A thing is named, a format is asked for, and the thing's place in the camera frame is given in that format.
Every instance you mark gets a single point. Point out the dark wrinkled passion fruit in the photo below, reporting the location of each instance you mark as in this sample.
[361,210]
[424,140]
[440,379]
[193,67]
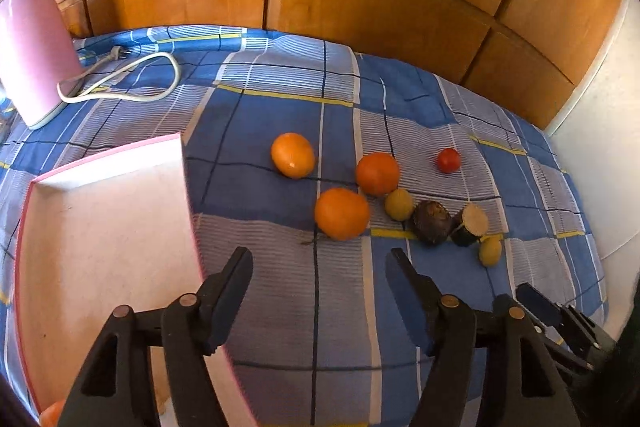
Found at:
[430,223]

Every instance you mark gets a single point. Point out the pink electric kettle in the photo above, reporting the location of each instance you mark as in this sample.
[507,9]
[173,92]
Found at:
[35,52]

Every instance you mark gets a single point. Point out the blue plaid blanket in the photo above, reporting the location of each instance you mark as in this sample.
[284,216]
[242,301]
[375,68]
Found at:
[280,107]

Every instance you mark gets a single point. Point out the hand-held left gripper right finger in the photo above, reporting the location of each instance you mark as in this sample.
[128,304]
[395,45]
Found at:
[410,302]

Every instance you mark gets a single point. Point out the dark cut fruit piece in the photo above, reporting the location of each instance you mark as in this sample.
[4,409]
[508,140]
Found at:
[470,224]

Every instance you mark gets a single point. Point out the pink rectangular box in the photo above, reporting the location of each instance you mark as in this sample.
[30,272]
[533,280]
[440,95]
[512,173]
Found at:
[100,232]

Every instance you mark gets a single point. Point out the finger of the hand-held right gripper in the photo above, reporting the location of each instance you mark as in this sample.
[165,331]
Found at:
[567,359]
[542,307]

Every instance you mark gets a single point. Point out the red tomato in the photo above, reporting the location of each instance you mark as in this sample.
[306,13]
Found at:
[448,160]

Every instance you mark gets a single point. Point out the orange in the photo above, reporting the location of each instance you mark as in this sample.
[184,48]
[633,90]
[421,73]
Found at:
[342,213]
[51,414]
[377,174]
[293,155]

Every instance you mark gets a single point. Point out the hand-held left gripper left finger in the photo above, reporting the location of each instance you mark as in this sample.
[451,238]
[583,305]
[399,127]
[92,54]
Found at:
[227,302]

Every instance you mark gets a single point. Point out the yellow-green lime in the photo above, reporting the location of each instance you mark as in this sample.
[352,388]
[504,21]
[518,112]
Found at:
[490,251]
[398,204]

